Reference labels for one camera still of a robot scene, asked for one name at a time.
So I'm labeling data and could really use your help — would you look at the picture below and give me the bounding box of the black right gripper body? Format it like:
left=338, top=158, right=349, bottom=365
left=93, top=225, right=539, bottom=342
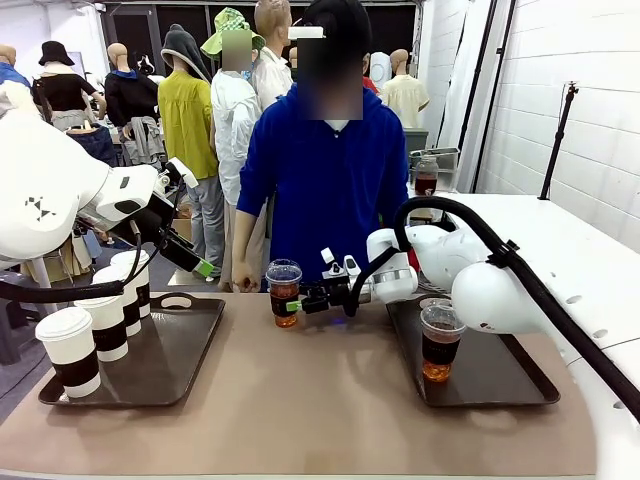
left=319, top=272, right=362, bottom=317

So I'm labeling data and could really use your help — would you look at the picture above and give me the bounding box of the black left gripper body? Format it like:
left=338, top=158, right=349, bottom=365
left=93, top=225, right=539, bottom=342
left=142, top=197, right=202, bottom=274

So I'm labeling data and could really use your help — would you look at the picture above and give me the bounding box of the white paper cup black sleeve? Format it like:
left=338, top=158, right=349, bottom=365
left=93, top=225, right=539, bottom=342
left=109, top=248, right=152, bottom=320
left=34, top=306, right=102, bottom=400
left=91, top=266, right=143, bottom=338
left=73, top=294, right=130, bottom=363

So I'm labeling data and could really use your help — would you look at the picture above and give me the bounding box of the person's right forearm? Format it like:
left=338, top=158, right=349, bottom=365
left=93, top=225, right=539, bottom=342
left=231, top=208, right=258, bottom=274

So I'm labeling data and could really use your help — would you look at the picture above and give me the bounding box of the brown plastic serving tray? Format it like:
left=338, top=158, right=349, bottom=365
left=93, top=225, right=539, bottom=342
left=385, top=294, right=561, bottom=408
left=38, top=292, right=227, bottom=408

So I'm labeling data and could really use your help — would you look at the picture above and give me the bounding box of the metal tray rack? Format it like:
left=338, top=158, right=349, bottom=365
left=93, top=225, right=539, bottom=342
left=408, top=146, right=461, bottom=175

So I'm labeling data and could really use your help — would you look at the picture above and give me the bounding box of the person's right hand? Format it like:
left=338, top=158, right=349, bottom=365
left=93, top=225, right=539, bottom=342
left=230, top=268, right=258, bottom=294

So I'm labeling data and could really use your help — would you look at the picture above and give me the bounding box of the cardboard box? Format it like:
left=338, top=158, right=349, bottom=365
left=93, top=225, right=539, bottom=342
left=171, top=202, right=195, bottom=242

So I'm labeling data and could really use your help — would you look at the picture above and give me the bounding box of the person in blue sweater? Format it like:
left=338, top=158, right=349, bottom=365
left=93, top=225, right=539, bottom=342
left=235, top=0, right=411, bottom=295

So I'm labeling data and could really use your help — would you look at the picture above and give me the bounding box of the mannequin in yellow shirt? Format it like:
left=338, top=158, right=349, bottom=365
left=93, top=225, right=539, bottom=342
left=157, top=59, right=226, bottom=281

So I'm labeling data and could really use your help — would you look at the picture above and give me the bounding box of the person in white coat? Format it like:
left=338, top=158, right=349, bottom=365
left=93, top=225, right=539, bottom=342
left=209, top=29, right=267, bottom=294

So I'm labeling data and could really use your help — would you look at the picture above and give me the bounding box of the glass jar of tea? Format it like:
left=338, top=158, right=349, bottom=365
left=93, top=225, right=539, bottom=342
left=414, top=155, right=440, bottom=197

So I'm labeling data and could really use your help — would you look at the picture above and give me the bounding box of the mannequin in black jacket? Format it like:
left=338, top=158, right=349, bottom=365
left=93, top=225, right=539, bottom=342
left=103, top=42, right=166, bottom=169

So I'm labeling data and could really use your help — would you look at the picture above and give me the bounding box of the mannequin in black top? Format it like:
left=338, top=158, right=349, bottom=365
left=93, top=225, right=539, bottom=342
left=31, top=59, right=107, bottom=132

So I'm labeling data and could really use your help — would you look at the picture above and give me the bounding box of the grey felt hat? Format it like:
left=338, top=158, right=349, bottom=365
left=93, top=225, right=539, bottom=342
left=160, top=23, right=212, bottom=84

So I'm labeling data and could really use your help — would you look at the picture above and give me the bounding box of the bald mannequin white shirt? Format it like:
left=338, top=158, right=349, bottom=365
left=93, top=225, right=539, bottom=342
left=251, top=0, right=297, bottom=114

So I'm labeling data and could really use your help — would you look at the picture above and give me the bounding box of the mannequin in cream shirt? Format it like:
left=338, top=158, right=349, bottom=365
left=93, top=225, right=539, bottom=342
left=381, top=48, right=431, bottom=130

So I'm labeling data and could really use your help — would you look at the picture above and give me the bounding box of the green checked sun hat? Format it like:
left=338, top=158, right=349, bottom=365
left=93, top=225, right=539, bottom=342
left=200, top=6, right=267, bottom=62

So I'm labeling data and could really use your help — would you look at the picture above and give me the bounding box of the black bucket hat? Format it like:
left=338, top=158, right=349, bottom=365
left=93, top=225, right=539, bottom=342
left=38, top=40, right=76, bottom=68

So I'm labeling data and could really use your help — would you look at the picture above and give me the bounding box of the mannequin in blue shirt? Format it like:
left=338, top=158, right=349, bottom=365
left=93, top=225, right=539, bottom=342
left=0, top=43, right=32, bottom=119

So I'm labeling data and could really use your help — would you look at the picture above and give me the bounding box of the white rectangular lamp box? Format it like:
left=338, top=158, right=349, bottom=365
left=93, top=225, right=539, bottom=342
left=287, top=24, right=327, bottom=41

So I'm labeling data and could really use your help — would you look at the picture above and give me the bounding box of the black backdrop stand pole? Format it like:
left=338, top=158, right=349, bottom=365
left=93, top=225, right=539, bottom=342
left=469, top=0, right=500, bottom=194

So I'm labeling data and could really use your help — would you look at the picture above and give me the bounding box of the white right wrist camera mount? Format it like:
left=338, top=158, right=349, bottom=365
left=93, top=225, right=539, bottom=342
left=319, top=247, right=362, bottom=281

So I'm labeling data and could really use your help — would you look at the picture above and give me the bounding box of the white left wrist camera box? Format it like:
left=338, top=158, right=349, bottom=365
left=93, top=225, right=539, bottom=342
left=158, top=157, right=200, bottom=190

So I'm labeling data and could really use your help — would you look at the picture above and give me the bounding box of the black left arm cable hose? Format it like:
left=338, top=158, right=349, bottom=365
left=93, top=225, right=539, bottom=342
left=0, top=219, right=176, bottom=304

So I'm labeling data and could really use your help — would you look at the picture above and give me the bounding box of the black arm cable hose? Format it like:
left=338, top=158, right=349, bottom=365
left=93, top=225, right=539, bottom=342
left=393, top=196, right=640, bottom=424
left=0, top=219, right=176, bottom=304

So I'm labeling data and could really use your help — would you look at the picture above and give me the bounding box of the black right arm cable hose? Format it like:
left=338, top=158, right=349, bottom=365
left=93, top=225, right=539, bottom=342
left=393, top=196, right=640, bottom=424

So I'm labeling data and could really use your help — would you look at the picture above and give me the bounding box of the black camera tripod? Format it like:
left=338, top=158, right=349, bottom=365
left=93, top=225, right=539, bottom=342
left=538, top=81, right=581, bottom=201

